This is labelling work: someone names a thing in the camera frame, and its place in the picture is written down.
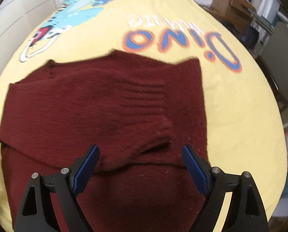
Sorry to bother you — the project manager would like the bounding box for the dark red knit sweater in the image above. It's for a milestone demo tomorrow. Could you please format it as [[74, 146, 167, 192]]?
[[0, 51, 207, 231]]

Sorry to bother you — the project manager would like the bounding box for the yellow dinosaur print bedsheet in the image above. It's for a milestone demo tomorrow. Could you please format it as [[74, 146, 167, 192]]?
[[0, 0, 287, 231]]

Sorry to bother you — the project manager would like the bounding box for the white wardrobe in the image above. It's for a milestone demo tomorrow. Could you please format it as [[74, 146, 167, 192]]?
[[0, 0, 63, 75]]

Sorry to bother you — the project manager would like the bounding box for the grey chair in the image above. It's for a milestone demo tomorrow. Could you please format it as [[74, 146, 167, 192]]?
[[256, 22, 288, 112]]

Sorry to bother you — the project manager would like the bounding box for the brown wooden cabinet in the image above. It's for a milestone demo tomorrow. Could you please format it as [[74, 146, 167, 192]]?
[[207, 0, 256, 33]]

